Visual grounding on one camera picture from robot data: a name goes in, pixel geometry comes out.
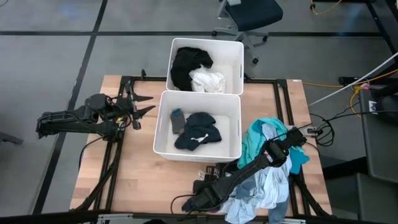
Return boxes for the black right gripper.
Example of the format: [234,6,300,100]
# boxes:
[188,179,230,213]

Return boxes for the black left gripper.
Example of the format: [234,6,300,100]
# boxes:
[116,82,157,131]

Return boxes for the grey sock with teal toe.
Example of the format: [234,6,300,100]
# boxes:
[170,108,187,135]

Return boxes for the long black cloth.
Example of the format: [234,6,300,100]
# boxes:
[170,62,195,92]

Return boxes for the navy garment with white logo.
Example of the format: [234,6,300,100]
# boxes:
[174,111,223,152]

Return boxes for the light blue shirt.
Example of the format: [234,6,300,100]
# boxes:
[217,123,293,224]

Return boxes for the black garment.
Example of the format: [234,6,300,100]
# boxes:
[174,46,215,74]

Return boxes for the turquoise t-shirt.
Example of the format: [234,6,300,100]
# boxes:
[238,117,311,175]

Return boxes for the slate blue garment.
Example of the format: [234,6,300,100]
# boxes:
[238,177,289,224]

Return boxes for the white perforated plastic basket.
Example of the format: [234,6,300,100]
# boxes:
[152,90,243,164]
[165,37,245,96]

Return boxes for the grey power strip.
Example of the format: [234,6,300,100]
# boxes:
[302,125,324,137]

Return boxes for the grey chair base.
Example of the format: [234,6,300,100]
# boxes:
[0,132,24,146]

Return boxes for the navy office chair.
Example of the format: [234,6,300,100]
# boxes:
[212,0,284,65]

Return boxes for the black crossbar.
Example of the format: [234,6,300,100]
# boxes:
[0,208,398,224]

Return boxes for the dark grey cabinet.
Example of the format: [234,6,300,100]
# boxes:
[356,172,398,223]

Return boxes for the grey desk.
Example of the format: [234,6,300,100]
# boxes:
[357,88,398,184]

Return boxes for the black bag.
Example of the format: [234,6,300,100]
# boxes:
[371,81,398,125]

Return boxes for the black table leg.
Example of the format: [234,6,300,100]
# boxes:
[365,0,398,55]

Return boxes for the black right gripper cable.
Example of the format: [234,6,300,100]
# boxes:
[170,193,200,216]

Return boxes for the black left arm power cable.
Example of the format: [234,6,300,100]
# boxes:
[77,136,108,170]

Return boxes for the black aluminium table frame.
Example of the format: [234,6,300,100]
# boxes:
[70,68,332,218]

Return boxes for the black cable bundle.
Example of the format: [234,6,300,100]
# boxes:
[309,108,398,147]

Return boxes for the long yellow cable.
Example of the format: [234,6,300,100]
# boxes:
[302,68,398,119]

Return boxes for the yellow cable loop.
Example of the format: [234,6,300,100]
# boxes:
[310,0,343,16]

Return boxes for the white cable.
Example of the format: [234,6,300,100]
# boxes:
[307,51,398,107]

